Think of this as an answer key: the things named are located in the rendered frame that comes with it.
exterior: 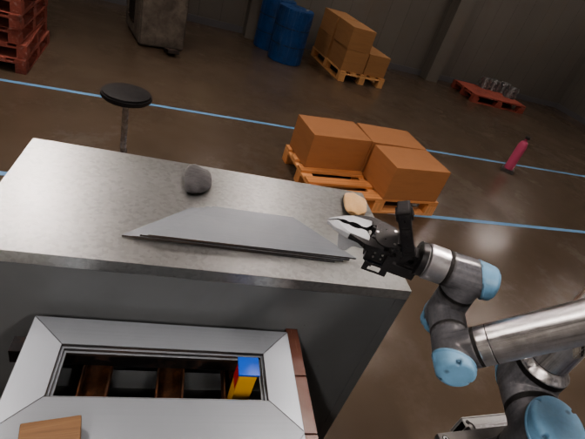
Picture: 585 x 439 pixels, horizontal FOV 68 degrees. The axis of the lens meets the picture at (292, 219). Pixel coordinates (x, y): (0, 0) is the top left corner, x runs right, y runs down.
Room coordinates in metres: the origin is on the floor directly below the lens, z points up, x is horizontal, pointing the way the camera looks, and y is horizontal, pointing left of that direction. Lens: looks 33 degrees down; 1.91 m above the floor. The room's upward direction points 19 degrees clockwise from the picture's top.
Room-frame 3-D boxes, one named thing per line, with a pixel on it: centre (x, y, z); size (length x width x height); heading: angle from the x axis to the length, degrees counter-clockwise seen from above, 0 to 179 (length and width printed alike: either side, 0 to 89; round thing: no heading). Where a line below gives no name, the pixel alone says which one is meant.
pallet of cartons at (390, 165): (3.89, -0.49, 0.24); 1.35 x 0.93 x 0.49; 121
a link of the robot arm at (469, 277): (0.75, -0.38, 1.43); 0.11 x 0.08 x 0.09; 89
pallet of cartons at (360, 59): (8.28, -0.02, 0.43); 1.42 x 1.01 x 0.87; 25
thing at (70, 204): (1.22, 0.26, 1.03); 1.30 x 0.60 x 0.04; 109
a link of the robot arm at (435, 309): (0.73, -0.38, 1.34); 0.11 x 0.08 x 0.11; 179
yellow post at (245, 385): (0.79, -0.02, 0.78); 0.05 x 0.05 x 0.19; 19
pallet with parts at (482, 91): (9.95, -3.12, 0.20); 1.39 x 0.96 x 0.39; 115
